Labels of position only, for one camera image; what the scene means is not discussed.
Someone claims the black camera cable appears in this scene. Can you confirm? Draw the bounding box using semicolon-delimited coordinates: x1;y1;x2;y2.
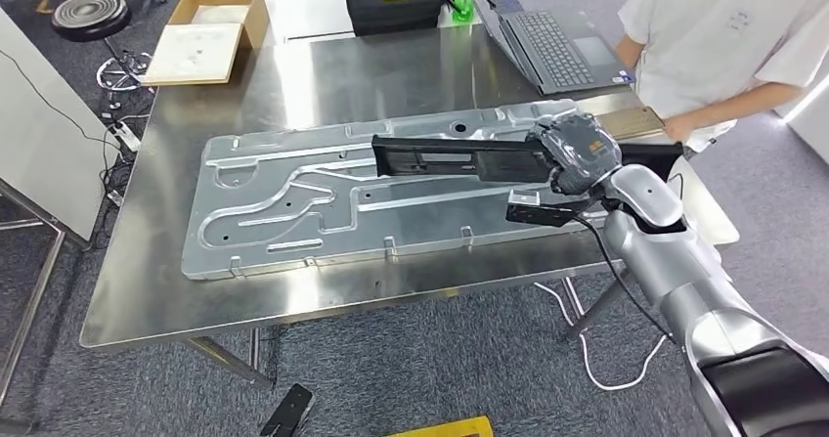
571;215;676;346

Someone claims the open cardboard box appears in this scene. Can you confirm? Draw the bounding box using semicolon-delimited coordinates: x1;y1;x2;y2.
138;0;272;88

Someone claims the brown flat board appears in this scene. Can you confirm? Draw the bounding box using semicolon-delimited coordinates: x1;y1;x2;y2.
594;105;669;143

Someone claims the white floor cable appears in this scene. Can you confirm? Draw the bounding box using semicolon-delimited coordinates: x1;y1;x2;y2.
533;281;670;394

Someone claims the person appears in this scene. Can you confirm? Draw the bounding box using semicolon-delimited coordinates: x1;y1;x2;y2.
612;0;829;158

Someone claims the white table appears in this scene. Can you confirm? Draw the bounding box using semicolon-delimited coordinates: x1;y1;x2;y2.
186;0;484;43

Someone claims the white board panel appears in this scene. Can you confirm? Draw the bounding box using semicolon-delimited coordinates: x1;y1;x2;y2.
0;6;123;244

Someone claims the stainless steel workbench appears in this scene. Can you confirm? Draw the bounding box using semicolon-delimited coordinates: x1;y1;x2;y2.
77;22;743;391

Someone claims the white cabinet panel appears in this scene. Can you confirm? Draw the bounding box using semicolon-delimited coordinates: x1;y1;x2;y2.
667;155;742;247

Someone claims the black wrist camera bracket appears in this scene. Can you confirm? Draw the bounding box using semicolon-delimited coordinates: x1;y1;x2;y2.
504;197;609;230

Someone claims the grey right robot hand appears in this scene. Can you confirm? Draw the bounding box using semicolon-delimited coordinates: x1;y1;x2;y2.
525;110;625;196

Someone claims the person's hand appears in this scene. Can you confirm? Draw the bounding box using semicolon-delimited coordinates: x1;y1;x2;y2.
661;113;699;145

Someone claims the white power strip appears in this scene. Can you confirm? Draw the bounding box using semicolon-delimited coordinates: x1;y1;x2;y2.
105;119;144;154

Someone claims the grey laptop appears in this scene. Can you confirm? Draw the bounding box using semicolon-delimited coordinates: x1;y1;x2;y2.
455;0;638;97

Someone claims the grey metal table frame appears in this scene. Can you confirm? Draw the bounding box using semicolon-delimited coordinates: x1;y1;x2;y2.
0;180;67;422

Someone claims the black case with yellow label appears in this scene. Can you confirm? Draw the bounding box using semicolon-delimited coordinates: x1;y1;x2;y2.
344;0;444;38

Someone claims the long black plastic part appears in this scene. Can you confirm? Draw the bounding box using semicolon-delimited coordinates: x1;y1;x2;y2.
370;132;685;187

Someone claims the black robot body part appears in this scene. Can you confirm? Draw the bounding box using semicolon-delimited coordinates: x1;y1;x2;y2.
258;382;317;437

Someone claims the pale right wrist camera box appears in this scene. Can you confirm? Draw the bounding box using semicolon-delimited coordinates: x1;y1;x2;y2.
507;189;543;210

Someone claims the round black stool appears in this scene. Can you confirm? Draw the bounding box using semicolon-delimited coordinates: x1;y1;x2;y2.
50;0;154;97

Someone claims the large stamped metal panel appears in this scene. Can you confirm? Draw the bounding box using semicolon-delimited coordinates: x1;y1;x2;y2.
180;98;627;283

